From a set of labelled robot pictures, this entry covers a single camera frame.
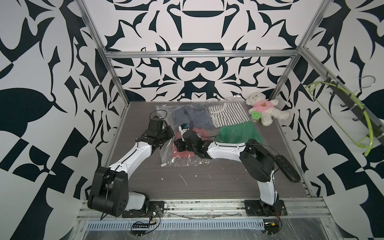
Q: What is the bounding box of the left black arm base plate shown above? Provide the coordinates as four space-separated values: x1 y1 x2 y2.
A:
122 201 165 218

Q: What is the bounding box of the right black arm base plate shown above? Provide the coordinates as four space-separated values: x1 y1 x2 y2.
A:
244 199 288 217

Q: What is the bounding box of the black oval pad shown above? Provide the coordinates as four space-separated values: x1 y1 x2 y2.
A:
275 155 301 183

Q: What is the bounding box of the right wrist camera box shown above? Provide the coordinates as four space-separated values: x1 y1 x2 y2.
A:
179 124 189 141

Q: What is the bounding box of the white slotted cable duct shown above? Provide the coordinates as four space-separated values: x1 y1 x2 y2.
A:
87 219 265 231

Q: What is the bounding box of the white teddy bear pink shirt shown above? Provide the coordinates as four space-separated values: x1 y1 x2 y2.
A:
246 92 290 127

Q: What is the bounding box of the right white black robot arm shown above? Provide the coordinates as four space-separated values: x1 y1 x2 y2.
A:
174 130 282 216

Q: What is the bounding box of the green folded garment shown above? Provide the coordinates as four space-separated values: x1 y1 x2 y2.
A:
216 122 265 144

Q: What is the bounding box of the red tank top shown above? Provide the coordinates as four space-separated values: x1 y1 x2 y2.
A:
173 129 214 159

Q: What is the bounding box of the black white striped shirt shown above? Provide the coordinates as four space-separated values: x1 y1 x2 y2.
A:
208 103 250 128

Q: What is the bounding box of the black wall hook rack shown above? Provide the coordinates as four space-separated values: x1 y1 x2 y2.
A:
326 71 384 140

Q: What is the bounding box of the aluminium frame crossbar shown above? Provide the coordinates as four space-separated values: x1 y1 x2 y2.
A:
105 50 298 59

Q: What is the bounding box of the blue tank top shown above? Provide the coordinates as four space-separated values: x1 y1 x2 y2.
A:
172 105 215 130

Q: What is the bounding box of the clear plastic vacuum bag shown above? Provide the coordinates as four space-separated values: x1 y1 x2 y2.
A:
156 102 262 167

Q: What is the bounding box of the green clothes hanger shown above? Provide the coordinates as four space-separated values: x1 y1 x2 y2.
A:
305 81 375 157

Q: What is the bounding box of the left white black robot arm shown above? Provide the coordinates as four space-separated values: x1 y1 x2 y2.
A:
88 116 174 217

